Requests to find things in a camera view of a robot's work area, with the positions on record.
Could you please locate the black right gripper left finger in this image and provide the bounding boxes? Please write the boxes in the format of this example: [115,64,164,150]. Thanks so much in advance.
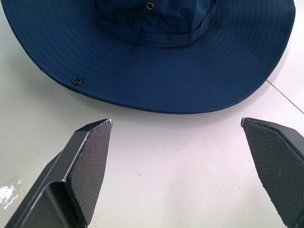
[4,118,113,228]

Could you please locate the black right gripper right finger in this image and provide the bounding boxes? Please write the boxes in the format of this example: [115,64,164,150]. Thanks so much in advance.
[240,117,304,228]

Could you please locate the navy blue brimmed hat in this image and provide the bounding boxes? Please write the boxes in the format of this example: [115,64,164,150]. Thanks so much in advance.
[3,0,299,114]

